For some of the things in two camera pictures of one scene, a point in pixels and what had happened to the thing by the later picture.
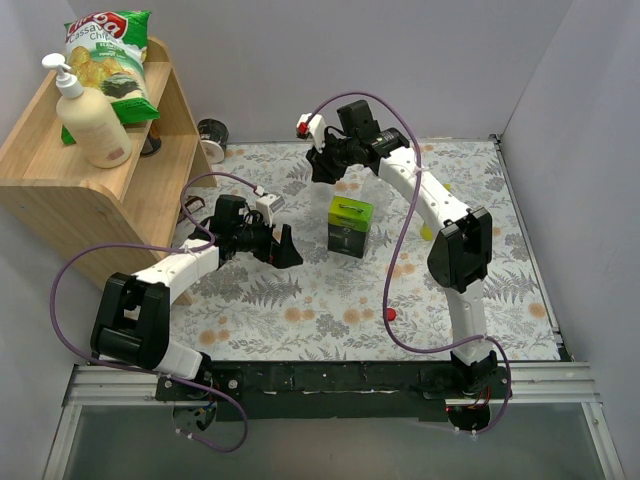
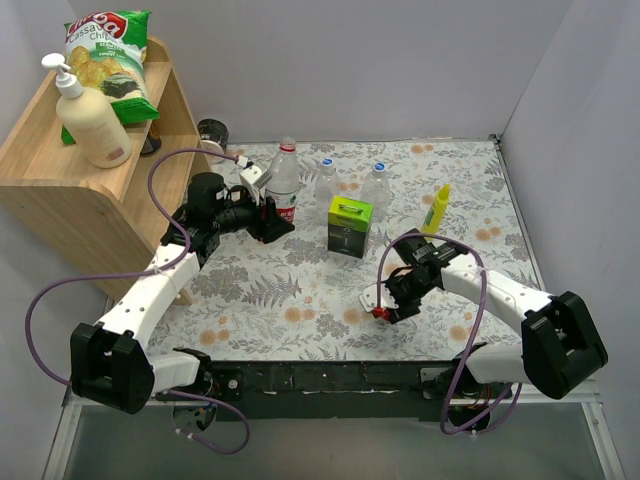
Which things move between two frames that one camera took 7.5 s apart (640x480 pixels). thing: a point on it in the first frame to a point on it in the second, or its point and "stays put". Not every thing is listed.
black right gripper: [330, 157] to [398, 300]
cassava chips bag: [107, 52] stays put
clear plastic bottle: [379, 192] stays put
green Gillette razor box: [349, 220] stays put
